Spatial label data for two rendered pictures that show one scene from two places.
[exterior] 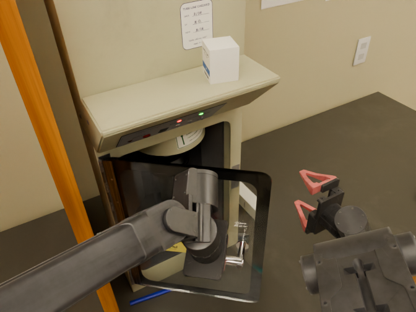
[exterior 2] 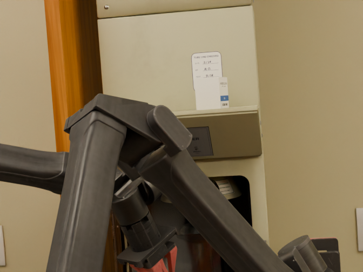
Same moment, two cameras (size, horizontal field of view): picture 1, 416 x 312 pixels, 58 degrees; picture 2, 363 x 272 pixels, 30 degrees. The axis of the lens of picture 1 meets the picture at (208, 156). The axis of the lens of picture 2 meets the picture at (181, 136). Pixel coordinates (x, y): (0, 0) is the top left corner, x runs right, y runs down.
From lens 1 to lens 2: 0.95 m
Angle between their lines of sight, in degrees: 48
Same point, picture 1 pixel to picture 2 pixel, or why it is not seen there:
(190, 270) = (123, 255)
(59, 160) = (64, 140)
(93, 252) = (30, 152)
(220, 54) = (203, 83)
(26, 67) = (58, 66)
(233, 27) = (244, 78)
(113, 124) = not seen: hidden behind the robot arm
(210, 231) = (128, 192)
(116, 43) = (137, 77)
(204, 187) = not seen: hidden behind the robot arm
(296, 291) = not seen: outside the picture
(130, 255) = (52, 166)
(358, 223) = (295, 245)
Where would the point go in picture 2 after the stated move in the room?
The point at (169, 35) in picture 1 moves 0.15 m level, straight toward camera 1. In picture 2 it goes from (181, 77) to (140, 77)
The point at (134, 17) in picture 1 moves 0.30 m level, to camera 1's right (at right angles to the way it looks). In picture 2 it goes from (153, 60) to (285, 44)
